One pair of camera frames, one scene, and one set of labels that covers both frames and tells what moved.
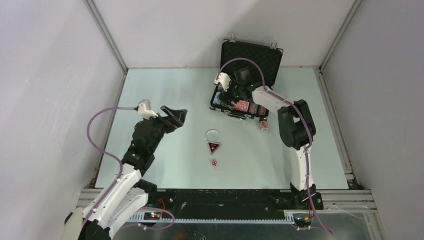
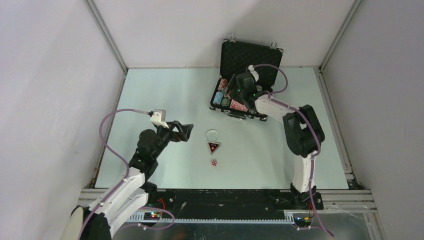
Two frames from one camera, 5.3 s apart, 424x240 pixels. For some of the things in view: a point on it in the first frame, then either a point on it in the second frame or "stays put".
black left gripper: [175, 119] → [183, 133]
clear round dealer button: [212, 135] stays put
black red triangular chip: [213, 147] stays put
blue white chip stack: [216, 100] stays put
